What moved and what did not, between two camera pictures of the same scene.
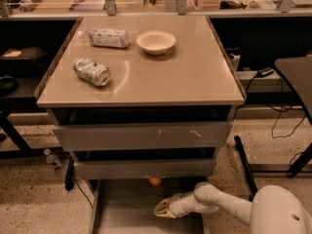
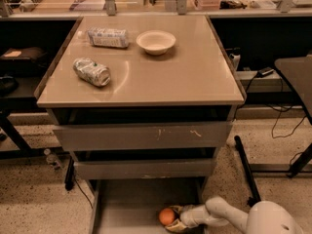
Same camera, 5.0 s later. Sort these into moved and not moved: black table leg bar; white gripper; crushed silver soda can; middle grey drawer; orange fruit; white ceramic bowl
Moved: white gripper; orange fruit
Not moved: middle grey drawer; white ceramic bowl; black table leg bar; crushed silver soda can
